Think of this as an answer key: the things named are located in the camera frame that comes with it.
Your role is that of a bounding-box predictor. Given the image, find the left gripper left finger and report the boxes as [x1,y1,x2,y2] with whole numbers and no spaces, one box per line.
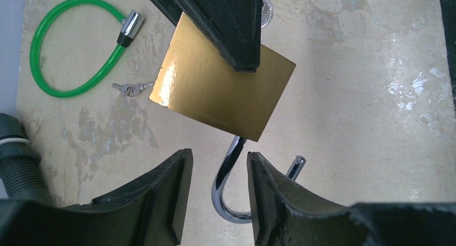
[1,149,193,245]

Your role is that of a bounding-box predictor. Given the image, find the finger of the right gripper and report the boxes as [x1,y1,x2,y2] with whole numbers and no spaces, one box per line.
[150,0,262,72]

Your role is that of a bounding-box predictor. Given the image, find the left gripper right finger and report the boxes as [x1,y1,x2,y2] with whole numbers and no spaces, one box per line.
[247,152,455,245]

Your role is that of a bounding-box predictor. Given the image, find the large brass padlock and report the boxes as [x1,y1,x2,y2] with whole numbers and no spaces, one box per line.
[149,13,296,224]

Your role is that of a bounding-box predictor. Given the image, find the green cable lock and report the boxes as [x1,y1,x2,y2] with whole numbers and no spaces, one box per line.
[28,0,145,99]

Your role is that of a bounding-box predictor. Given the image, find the cable lock keys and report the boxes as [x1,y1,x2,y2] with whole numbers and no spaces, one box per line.
[111,81,154,97]

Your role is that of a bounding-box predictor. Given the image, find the large padlock key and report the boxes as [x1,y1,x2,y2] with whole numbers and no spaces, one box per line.
[261,0,273,28]

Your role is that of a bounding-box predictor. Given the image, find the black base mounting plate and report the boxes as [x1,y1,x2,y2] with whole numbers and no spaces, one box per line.
[440,0,455,106]

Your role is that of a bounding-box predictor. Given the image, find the black corrugated drain hose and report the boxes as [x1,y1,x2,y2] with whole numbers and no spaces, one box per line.
[0,113,54,206]

